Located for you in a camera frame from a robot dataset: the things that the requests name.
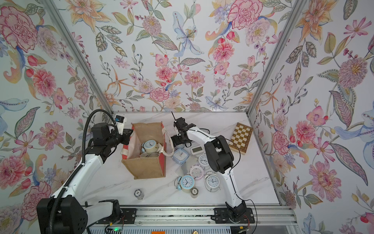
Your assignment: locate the blue square alarm clock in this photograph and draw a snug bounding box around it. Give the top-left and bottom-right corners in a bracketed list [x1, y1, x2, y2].
[172, 149, 190, 165]

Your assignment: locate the burlap canvas bag red trim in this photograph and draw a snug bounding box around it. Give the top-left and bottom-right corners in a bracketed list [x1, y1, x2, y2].
[121, 122, 174, 180]

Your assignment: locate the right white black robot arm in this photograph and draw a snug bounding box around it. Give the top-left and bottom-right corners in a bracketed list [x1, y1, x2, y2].
[171, 117, 247, 222]

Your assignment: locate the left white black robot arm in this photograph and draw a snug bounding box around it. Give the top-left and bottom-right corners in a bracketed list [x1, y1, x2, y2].
[37, 123, 133, 234]

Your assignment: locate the small white digital clock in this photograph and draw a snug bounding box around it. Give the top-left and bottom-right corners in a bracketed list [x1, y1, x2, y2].
[191, 146, 205, 156]

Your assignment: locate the white round alarm clock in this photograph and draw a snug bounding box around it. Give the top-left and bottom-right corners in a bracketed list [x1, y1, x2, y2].
[198, 155, 210, 170]

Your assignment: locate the pink round alarm clock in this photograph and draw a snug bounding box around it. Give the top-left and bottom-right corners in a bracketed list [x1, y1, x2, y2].
[190, 165, 204, 181]

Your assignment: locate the blue twin-bell clock front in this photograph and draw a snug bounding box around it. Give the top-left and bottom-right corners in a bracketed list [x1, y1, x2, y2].
[175, 175, 195, 193]

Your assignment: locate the small grey mini clock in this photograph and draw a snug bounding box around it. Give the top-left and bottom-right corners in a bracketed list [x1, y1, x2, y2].
[134, 189, 144, 200]

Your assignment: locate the white twin-bell alarm clock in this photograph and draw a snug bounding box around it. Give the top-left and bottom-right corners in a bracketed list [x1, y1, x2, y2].
[205, 171, 220, 193]

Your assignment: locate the small beige cylinder clock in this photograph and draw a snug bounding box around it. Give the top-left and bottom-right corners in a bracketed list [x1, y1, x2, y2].
[191, 187, 199, 199]

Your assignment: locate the wooden chessboard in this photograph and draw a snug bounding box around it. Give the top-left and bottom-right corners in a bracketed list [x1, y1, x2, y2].
[229, 123, 253, 155]

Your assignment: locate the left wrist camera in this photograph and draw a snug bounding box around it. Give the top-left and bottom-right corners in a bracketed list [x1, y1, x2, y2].
[114, 115, 127, 135]

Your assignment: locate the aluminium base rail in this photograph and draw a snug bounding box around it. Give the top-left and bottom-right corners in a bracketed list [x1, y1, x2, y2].
[86, 205, 301, 234]

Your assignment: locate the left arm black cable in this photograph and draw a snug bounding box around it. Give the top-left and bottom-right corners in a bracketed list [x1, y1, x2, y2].
[48, 109, 117, 234]

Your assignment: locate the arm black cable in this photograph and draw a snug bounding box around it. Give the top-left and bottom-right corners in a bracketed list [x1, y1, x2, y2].
[170, 111, 258, 234]
[48, 109, 117, 234]

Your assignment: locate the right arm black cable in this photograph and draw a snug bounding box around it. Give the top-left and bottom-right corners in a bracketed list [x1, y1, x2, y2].
[170, 111, 258, 234]

